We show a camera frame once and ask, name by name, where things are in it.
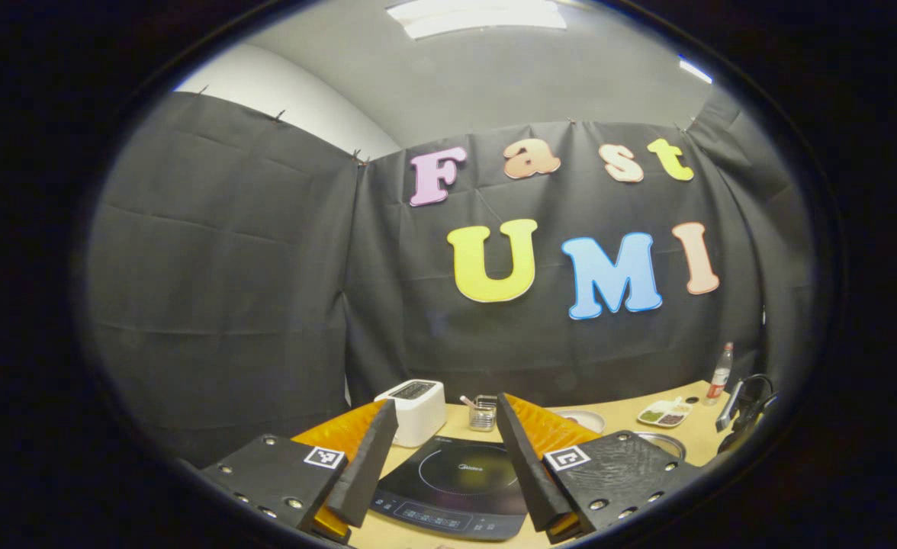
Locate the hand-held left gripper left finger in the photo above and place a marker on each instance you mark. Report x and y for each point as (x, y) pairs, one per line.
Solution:
(368, 473)

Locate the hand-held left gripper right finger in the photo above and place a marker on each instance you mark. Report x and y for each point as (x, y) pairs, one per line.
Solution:
(525, 473)

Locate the black induction cooktop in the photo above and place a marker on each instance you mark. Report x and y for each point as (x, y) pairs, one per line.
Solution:
(456, 476)

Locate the clear water bottle red label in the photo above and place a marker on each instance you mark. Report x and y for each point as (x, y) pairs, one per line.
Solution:
(718, 377)

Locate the white toaster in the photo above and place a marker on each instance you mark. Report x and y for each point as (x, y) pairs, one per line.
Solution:
(414, 415)

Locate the pile of dark red beans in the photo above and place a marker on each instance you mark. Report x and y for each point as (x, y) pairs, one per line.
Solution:
(672, 419)

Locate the white divided dish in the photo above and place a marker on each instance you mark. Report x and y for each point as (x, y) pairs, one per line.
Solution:
(673, 406)

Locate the white oval plate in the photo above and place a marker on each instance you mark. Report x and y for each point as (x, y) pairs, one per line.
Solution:
(589, 419)

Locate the pile of green mung beans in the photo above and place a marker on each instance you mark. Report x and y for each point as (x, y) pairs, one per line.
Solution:
(651, 416)

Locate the black backdrop cloth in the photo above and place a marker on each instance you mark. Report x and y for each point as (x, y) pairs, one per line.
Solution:
(227, 267)

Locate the small ceiling light panel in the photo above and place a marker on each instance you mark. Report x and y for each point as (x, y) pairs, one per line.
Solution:
(694, 70)

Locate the long ceiling light panel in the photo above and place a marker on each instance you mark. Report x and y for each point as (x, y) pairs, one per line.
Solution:
(479, 15)

